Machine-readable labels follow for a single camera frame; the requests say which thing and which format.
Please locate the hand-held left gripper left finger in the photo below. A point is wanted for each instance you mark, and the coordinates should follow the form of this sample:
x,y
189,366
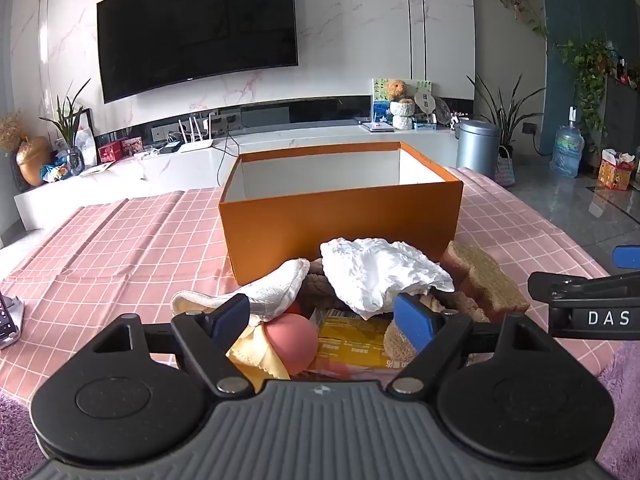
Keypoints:
x,y
230,317

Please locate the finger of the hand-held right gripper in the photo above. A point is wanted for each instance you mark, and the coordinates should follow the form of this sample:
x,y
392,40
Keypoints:
x,y
627,257
575,287

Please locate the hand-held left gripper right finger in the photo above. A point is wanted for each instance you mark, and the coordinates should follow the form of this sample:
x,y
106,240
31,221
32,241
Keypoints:
x,y
415,321

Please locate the brown bread slice sponge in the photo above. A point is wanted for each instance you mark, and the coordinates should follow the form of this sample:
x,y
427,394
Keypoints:
x,y
457,260
497,287
395,342

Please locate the yellow cloth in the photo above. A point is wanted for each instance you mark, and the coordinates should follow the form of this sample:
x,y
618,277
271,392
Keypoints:
x,y
255,356

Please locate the white terry towel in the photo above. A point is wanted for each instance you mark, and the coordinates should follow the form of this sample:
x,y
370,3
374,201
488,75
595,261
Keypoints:
x,y
280,290

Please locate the white plastic bag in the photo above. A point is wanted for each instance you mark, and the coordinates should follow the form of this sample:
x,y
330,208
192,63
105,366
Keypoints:
x,y
375,270

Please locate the yellow packet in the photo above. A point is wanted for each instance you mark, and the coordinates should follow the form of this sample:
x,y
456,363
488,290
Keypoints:
x,y
350,336

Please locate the pink foam ball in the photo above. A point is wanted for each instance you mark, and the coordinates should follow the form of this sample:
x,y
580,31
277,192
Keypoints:
x,y
292,342

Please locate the brown knitted cloth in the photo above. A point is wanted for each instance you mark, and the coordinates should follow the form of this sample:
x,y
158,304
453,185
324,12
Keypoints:
x,y
320,287

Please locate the orange cardboard box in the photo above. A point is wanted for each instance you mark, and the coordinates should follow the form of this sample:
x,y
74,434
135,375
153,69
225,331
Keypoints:
x,y
340,220

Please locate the red gift box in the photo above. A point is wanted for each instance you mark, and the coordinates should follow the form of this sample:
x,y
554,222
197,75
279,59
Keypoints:
x,y
616,172

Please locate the purple rug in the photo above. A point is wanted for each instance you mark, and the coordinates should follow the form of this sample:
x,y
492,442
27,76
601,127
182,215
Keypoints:
x,y
622,410

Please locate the pink checked tablecloth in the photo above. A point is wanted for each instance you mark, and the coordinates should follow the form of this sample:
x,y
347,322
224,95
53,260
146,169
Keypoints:
x,y
125,260

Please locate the blue water bottle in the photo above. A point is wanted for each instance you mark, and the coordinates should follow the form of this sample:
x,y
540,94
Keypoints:
x,y
567,150

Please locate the woven basket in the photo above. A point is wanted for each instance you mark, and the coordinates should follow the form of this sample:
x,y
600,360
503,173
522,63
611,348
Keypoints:
x,y
505,170

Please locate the dark cabinet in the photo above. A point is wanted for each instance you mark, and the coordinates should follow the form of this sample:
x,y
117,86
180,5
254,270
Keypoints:
x,y
620,115

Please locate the silver trash can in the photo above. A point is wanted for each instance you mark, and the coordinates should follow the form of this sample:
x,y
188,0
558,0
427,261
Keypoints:
x,y
477,152

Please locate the white router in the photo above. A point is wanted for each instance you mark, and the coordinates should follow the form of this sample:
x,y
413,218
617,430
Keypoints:
x,y
197,146

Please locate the long leaf potted plant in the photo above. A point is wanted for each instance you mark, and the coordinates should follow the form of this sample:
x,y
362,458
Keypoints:
x,y
507,115

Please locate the white tv cabinet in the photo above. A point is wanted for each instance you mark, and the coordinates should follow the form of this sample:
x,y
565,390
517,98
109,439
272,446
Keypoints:
x,y
300,141

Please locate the leafy plant on cabinet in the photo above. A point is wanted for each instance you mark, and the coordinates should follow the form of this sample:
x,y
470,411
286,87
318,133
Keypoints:
x,y
590,65

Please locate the patterned red box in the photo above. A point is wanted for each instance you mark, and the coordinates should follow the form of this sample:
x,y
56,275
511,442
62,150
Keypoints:
x,y
132,147

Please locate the flat grey laptop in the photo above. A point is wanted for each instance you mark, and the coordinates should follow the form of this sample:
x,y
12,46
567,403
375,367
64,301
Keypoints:
x,y
376,126

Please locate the decorative plate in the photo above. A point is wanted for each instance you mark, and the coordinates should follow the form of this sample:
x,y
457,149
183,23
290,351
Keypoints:
x,y
442,110

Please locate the green and blue painting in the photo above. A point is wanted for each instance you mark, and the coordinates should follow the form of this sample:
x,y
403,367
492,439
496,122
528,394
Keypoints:
x,y
378,105

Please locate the white round fan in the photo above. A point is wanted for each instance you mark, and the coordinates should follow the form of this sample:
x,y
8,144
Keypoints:
x,y
424,101

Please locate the grey remote control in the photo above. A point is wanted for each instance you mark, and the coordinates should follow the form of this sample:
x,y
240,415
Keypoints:
x,y
9,322

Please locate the blue snack bag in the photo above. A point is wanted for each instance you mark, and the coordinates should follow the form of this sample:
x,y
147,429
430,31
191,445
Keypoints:
x,y
54,172

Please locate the brown teddy bear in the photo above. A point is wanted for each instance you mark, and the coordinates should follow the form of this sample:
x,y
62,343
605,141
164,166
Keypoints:
x,y
396,90

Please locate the gold round vase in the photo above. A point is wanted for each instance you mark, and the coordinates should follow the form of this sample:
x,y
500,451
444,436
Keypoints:
x,y
34,162

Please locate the green plant in glass vase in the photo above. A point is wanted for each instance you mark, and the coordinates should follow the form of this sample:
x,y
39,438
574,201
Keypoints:
x,y
70,125

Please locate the dried flower bunch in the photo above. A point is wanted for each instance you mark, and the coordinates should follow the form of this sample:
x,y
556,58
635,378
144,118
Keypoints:
x,y
11,130

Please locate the black television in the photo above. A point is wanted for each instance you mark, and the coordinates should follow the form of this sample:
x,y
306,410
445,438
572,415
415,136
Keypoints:
x,y
200,25

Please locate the wall outlet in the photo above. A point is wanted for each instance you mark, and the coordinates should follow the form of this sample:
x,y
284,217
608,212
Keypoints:
x,y
530,128

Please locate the black picture frame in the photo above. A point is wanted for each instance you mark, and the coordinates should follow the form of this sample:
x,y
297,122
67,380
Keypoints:
x,y
89,130

